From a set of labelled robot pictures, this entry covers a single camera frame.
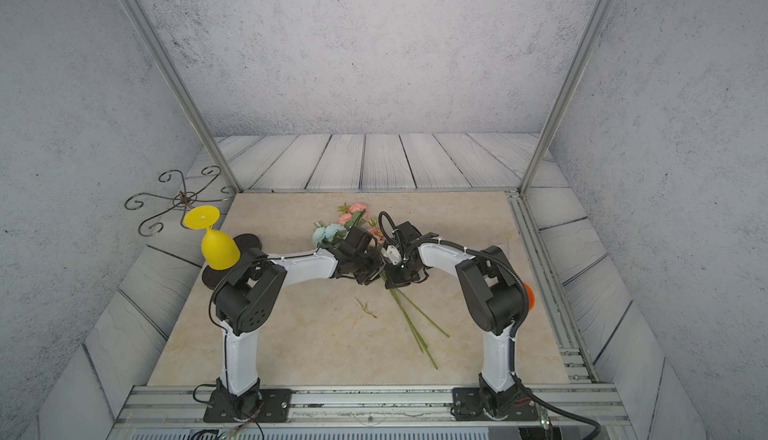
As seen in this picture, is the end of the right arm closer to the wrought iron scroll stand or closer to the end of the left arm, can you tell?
the end of the left arm

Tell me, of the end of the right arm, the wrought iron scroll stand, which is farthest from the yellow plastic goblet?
the end of the right arm

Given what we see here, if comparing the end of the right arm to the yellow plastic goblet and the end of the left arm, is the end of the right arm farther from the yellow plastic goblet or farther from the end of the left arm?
the yellow plastic goblet

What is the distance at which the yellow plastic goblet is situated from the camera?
2.34 ft
